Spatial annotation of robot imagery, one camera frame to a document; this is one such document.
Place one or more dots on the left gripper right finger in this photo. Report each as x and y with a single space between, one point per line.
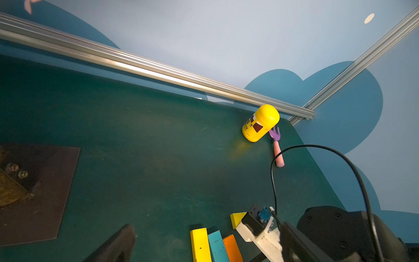
296 247

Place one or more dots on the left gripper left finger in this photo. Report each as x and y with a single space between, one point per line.
118 248

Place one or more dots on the orange block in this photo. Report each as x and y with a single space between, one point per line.
232 249

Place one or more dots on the short yellow block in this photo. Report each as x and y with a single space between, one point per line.
236 219

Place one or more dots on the teal block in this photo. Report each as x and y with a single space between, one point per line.
217 247

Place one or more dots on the long yellow block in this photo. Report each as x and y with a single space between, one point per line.
200 245

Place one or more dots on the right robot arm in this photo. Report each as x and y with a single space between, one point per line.
340 234

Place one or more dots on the purple pink toy fork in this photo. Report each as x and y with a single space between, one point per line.
275 135

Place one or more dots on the yellow cylindrical bottle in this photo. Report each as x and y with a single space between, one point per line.
263 120

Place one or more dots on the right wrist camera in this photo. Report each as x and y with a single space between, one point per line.
258 226

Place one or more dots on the dark tree base plate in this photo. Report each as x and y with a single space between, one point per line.
37 216

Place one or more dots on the aluminium frame rail back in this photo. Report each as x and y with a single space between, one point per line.
45 38

